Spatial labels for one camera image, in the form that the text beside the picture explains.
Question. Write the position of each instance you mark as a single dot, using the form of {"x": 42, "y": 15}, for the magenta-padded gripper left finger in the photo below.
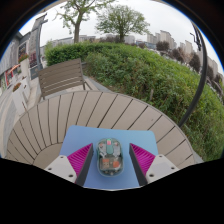
{"x": 79, "y": 159}

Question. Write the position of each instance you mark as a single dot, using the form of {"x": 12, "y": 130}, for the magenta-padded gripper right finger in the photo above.
{"x": 143, "y": 159}

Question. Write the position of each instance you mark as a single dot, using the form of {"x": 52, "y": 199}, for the transparent green computer mouse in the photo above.
{"x": 109, "y": 158}

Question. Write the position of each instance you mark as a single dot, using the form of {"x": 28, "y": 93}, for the blue rectangular mouse pad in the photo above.
{"x": 110, "y": 131}

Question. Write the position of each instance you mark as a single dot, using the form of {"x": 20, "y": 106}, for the brown slatted outdoor chair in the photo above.
{"x": 60, "y": 78}

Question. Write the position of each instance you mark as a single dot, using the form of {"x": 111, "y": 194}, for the white flower planter box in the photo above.
{"x": 24, "y": 68}
{"x": 19, "y": 98}

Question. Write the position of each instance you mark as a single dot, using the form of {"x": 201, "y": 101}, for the green hedge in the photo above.
{"x": 143, "y": 73}

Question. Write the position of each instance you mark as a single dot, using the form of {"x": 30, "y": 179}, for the dark curved umbrella pole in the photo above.
{"x": 200, "y": 83}

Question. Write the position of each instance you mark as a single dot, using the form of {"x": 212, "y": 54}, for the dark standing sign board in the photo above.
{"x": 34, "y": 50}

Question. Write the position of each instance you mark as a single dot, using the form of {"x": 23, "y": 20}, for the group of distant buildings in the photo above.
{"x": 186, "y": 46}

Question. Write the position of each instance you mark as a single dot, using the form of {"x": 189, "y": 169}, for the tree with sparse crown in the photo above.
{"x": 77, "y": 28}

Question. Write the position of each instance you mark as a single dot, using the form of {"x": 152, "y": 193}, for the tree with dense round crown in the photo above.
{"x": 121, "y": 21}

